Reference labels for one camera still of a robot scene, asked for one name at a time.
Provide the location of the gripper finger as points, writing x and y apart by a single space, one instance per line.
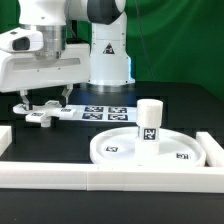
67 91
26 102

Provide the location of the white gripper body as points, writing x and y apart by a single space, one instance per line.
22 71

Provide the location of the white cross-shaped table base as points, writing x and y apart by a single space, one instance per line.
43 114

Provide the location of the white round table top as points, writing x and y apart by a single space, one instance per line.
117 147

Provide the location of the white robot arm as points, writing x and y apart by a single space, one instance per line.
64 42

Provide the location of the white marker sheet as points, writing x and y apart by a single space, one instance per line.
103 113

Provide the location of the white left fence bar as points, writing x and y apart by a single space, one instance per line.
5 138

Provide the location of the white fence bar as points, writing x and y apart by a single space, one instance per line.
5 138
89 177
214 152

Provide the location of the white front fence bar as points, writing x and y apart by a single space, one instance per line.
89 177

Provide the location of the white right fence bar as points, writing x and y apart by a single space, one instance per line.
214 152

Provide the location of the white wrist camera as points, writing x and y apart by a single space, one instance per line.
21 40

